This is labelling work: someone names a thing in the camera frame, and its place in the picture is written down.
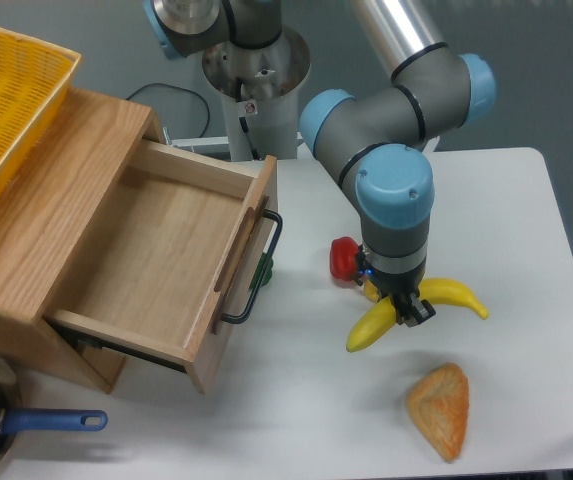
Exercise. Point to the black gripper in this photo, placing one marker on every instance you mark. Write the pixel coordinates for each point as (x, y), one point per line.
(398, 279)

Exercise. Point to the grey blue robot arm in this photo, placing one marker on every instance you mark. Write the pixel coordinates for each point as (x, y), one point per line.
(371, 148)

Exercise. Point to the red toy bell pepper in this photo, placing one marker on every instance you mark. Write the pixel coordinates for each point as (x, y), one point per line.
(343, 263)

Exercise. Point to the green toy bell pepper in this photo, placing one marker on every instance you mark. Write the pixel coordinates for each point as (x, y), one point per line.
(263, 272)

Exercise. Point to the toy triangular pastry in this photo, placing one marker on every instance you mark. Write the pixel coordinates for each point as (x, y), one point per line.
(438, 405)

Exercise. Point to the yellow toy bell pepper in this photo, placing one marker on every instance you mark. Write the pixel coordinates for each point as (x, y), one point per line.
(371, 292)

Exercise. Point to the black metal drawer handle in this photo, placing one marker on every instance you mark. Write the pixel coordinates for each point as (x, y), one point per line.
(241, 318)

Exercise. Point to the yellow plastic basket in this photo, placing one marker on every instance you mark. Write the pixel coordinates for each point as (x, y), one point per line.
(35, 76)

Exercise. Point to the wooden drawer cabinet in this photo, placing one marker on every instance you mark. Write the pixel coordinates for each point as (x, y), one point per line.
(44, 216)

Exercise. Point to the open wooden top drawer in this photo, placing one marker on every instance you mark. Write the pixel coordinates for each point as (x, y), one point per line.
(168, 262)

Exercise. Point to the yellow toy banana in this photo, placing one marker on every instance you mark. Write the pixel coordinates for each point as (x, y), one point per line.
(379, 319)

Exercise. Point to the white metal table frame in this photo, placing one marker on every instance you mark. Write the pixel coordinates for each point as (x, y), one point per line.
(201, 144)

